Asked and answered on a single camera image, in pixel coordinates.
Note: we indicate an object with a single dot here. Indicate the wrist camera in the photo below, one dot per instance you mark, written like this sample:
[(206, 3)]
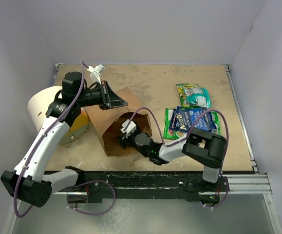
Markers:
[(95, 73), (128, 127)]

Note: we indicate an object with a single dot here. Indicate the teal white snack pack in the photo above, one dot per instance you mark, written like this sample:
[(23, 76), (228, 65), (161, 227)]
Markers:
[(198, 97)]

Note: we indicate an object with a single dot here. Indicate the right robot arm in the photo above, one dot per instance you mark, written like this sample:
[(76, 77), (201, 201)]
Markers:
[(205, 147)]

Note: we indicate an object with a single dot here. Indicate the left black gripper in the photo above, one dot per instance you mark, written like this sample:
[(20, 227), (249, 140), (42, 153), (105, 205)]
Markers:
[(109, 100)]

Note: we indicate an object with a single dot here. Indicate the white roll with orange end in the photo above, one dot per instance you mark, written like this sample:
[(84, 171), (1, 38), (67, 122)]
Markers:
[(38, 105)]

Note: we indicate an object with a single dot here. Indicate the green white chips bag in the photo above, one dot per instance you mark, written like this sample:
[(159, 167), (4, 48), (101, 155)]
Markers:
[(173, 134)]

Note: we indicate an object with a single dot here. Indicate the aluminium table frame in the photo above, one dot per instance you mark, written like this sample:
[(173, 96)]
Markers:
[(244, 213)]

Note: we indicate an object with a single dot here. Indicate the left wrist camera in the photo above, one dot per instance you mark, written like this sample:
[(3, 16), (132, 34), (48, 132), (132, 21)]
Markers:
[(95, 73)]

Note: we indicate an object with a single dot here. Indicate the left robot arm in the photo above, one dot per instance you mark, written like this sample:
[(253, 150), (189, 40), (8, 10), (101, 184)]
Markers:
[(28, 182)]

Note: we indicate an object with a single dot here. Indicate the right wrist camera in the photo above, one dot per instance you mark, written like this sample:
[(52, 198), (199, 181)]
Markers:
[(128, 127)]

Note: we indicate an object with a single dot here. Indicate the brown paper bag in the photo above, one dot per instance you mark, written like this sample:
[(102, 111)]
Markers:
[(107, 125)]

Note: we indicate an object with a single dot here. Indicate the blue Kettle chips bag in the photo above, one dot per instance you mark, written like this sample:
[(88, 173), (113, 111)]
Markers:
[(186, 117)]

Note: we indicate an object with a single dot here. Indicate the blue Burts chips bag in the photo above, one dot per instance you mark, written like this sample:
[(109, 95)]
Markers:
[(173, 123)]

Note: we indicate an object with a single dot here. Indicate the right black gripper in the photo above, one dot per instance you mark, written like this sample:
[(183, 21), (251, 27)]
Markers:
[(123, 139)]

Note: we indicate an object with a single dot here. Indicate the green Fox's candy bag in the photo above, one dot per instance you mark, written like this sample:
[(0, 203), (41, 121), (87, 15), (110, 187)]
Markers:
[(182, 94)]

